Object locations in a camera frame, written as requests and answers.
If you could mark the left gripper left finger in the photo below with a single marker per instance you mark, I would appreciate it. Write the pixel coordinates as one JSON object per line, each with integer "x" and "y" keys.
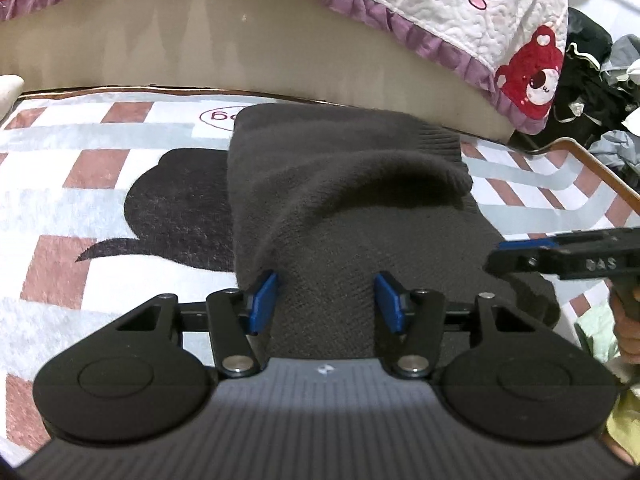
{"x": 233, "y": 316}

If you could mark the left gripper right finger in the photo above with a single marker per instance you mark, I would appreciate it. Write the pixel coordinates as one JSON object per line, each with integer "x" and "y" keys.
{"x": 414, "y": 322}

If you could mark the dark grey knit sweater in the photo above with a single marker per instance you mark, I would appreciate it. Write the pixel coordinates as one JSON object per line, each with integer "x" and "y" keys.
{"x": 327, "y": 197}

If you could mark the pile of dark clothes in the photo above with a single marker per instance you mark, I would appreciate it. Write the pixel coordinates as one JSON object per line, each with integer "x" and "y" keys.
{"x": 590, "y": 106}

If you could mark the person's right hand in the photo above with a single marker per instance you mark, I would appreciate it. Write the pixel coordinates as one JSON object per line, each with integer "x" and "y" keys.
{"x": 626, "y": 330}

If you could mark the checkered pink white mat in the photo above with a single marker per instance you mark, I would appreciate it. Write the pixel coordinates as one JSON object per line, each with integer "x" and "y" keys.
{"x": 73, "y": 258}

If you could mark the beige bed base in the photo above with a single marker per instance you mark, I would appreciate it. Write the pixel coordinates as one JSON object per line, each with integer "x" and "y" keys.
{"x": 289, "y": 47}

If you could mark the cream white pillow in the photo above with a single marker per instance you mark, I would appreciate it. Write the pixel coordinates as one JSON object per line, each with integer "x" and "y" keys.
{"x": 11, "y": 87}

